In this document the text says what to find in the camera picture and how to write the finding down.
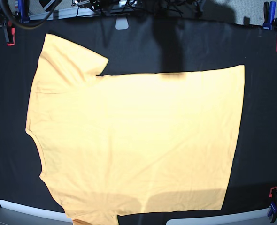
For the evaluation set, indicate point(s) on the yellow t-shirt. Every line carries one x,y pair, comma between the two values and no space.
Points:
114,145

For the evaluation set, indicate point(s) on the red black clamp left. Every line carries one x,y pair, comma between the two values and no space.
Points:
9,32

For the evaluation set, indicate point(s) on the red black clamp bottom right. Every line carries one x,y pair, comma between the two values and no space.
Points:
272,189

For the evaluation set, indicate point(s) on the blue clamp top left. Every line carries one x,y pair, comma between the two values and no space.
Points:
23,10

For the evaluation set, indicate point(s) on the blue clamp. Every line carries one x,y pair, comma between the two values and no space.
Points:
270,21
272,214
23,10

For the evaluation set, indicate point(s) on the blue clamp top right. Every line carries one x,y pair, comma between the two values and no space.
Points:
270,21

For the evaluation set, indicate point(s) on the blue clamp bottom right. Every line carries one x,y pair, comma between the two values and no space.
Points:
272,214

